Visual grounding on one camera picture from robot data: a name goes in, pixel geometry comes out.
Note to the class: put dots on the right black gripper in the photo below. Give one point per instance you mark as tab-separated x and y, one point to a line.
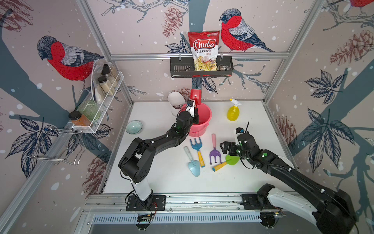
226	144

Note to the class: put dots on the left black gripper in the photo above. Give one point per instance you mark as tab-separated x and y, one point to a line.
196	119

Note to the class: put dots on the purple toy fork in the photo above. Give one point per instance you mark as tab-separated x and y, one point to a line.
214	154

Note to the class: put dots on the green toy spade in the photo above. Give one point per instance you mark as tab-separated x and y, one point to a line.
230	160

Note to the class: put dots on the red toy shovel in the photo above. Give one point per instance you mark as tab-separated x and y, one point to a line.
196	95

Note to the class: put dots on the blue toy rake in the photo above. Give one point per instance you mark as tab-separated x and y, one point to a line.
197	146

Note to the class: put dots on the yellow spray bottle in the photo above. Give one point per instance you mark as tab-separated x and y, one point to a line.
234	111

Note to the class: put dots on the light blue toy trowel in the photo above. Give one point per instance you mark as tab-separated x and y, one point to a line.
193	165

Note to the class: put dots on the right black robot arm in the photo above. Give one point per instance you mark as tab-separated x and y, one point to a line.
331	212

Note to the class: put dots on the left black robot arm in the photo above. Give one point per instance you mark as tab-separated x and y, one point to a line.
138	158

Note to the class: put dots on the pink plastic bucket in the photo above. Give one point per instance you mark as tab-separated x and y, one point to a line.
205	115

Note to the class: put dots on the white slanted cup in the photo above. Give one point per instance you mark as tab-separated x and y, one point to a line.
176	100

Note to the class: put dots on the light green bowl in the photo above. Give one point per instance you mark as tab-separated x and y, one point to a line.
134	127

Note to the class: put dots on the Chuba cassava chips bag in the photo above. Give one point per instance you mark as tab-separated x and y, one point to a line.
204	48

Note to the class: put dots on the black lid spice jar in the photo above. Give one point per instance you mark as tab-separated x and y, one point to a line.
106	71
106	85

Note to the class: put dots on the orange sauce jar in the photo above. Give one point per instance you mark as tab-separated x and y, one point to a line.
79	119

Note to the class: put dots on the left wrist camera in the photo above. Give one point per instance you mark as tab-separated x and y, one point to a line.
190	107

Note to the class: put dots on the black wall basket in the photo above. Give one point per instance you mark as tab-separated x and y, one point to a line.
184	68

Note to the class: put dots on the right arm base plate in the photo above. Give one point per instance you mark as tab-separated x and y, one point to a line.
253	202

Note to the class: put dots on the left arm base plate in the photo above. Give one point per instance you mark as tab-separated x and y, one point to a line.
152	203

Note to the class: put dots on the white wire wall shelf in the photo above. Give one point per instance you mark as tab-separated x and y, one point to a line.
99	96

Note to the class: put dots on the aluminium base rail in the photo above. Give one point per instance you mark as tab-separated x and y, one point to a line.
175	203

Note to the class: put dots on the chrome wire rack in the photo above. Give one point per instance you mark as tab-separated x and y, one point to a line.
60	145

